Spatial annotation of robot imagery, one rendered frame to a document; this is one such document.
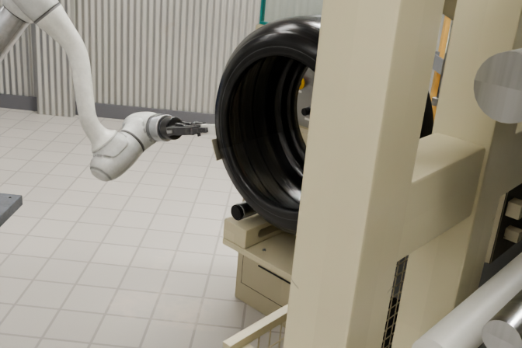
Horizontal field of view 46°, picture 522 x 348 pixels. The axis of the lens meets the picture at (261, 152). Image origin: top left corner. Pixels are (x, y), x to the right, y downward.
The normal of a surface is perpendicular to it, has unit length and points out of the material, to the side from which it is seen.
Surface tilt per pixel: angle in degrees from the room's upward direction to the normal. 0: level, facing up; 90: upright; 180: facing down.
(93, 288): 0
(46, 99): 90
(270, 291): 90
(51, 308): 0
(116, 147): 59
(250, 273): 90
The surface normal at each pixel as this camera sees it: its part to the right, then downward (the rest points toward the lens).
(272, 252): 0.08, -0.93
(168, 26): -0.06, 0.34
